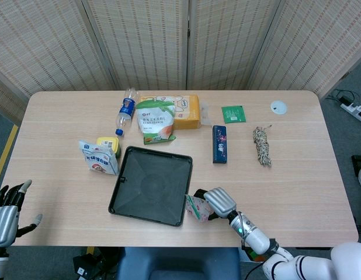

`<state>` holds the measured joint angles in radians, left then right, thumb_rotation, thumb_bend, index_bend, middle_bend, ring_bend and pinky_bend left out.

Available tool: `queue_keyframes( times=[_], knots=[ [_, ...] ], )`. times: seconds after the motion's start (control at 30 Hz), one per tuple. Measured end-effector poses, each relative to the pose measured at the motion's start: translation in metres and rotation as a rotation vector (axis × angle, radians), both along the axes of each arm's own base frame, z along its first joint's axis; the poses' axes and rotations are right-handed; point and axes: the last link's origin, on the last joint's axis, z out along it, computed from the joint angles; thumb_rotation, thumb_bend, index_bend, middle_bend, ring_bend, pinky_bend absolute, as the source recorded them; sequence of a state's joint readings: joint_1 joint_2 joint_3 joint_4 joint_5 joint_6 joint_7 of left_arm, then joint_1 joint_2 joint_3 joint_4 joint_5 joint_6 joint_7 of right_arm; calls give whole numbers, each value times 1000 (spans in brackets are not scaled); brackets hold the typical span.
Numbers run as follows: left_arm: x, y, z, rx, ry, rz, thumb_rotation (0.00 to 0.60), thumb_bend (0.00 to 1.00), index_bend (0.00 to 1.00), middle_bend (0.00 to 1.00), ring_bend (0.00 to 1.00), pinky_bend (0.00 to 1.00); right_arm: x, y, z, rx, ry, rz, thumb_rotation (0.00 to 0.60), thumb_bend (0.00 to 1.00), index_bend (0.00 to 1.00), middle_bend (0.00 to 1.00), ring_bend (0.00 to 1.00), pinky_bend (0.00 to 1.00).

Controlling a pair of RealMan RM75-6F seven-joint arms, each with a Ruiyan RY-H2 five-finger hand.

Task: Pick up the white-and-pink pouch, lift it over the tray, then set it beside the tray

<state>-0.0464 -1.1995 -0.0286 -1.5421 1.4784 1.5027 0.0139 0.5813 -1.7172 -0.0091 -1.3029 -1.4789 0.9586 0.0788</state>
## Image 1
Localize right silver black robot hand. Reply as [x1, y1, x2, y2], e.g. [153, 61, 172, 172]
[193, 187, 238, 221]

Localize black object beside shoe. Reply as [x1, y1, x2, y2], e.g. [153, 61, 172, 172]
[351, 155, 361, 176]

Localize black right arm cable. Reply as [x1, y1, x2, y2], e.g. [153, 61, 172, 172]
[244, 261, 266, 280]

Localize woven folding screen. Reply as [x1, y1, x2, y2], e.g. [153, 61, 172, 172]
[0, 0, 361, 123]

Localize black square plastic tray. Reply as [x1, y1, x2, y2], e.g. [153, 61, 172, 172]
[107, 145, 193, 228]

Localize clear plastic wrapper piece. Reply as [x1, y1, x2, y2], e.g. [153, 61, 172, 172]
[200, 99, 212, 125]

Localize yellow tissue pack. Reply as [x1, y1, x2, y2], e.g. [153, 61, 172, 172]
[139, 93, 202, 131]

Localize colourful cube under table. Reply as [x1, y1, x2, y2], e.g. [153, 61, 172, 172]
[246, 247, 265, 263]

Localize pink white sugar bag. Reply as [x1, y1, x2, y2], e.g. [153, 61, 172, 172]
[185, 194, 213, 222]

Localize dark blue floral box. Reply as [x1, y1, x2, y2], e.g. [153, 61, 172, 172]
[212, 125, 229, 165]

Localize twine rope bundle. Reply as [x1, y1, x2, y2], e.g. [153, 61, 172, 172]
[252, 125, 273, 167]

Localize black box under table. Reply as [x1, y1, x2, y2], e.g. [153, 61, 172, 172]
[72, 253, 107, 280]

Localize clear plastic bottle blue cap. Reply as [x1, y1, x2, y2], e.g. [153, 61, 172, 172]
[114, 88, 140, 137]

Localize green flat sachet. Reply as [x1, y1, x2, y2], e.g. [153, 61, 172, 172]
[221, 105, 247, 124]

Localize white sugar bag blue print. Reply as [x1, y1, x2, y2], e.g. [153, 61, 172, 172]
[78, 139, 119, 176]

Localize blue chair seat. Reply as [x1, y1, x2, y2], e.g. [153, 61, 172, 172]
[116, 247, 241, 280]

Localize white power strip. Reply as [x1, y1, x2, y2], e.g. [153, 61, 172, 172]
[340, 97, 361, 123]

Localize green white corn starch bag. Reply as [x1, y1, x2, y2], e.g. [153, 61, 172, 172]
[136, 99, 177, 146]

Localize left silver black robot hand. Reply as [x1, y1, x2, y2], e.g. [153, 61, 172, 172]
[0, 179, 43, 248]

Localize green container yellow lid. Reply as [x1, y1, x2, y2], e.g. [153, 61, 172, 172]
[96, 136, 122, 158]

